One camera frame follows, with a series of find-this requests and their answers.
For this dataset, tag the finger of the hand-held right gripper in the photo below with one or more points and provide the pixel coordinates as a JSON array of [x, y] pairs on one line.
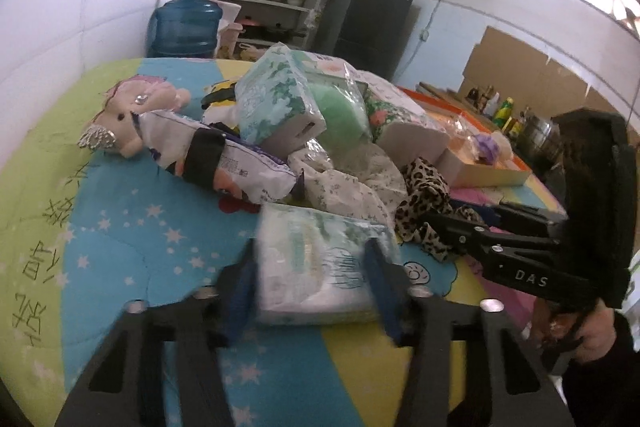
[[450, 229], [530, 219]]

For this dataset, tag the pink plush toy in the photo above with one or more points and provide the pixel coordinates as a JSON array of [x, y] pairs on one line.
[[130, 117]]

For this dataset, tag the dark sauce bottle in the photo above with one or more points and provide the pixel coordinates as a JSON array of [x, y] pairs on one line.
[[474, 97]]

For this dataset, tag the leopard print cloth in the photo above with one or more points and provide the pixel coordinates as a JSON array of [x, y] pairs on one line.
[[425, 202]]

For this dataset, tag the white purple wet wipes packet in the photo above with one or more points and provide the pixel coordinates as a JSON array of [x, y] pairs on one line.
[[250, 172]]

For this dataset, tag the steel pot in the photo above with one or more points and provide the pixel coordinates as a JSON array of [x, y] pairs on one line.
[[537, 137]]

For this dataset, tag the white tissue pack round logo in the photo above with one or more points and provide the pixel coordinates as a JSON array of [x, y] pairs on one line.
[[310, 267]]

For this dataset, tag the black yellow cloth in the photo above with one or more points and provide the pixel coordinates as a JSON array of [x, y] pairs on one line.
[[220, 94]]

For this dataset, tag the green leaf print tissue pack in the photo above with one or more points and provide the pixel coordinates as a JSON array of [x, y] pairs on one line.
[[270, 97]]

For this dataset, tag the purple scrunchie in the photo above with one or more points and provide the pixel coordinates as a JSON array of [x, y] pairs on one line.
[[485, 144]]

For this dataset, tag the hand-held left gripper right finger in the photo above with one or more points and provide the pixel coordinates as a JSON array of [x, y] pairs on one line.
[[380, 287]]

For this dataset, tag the person's right forearm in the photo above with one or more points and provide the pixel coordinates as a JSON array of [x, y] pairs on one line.
[[615, 387]]

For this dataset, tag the dark refrigerator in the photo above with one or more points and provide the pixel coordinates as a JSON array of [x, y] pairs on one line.
[[360, 22]]

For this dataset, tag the dark floral tissue pack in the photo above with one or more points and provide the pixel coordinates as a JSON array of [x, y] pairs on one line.
[[400, 112]]

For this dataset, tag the orange-edged cardboard box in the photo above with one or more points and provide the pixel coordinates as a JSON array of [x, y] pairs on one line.
[[490, 174]]

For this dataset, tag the green yellow bottle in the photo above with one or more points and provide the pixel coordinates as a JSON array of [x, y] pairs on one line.
[[505, 112]]

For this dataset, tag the blue water jug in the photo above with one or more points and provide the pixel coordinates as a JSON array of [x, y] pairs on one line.
[[180, 27]]

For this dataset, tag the green sponge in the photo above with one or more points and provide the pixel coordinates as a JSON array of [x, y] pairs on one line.
[[335, 112]]

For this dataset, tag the black cloth band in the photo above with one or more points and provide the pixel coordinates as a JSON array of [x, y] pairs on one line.
[[202, 157]]

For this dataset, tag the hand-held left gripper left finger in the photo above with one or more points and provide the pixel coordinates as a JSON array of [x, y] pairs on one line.
[[242, 292]]

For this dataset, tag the white floral plastic bag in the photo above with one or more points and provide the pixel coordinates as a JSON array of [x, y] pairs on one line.
[[345, 192]]

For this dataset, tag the beige plastic bin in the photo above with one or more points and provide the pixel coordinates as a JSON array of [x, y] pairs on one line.
[[229, 42]]

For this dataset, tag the cardboard sheet on wall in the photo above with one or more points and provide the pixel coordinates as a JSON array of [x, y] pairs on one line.
[[520, 62]]

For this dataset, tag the person's right hand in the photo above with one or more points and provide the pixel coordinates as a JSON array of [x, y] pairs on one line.
[[600, 332]]

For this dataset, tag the white bottle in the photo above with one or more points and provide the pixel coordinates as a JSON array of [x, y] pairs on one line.
[[491, 104]]

